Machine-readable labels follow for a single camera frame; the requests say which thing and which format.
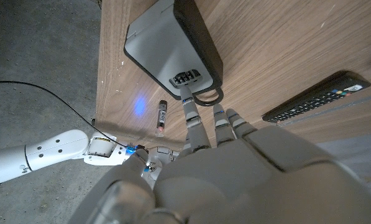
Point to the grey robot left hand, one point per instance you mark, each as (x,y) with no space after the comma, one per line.
(235,186)

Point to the grey combination lock box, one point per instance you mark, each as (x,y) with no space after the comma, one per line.
(160,46)

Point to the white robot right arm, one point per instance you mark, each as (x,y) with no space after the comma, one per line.
(54,147)

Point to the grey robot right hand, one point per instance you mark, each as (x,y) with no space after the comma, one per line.
(163,155)

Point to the black TV remote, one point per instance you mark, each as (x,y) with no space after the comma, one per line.
(315,96)

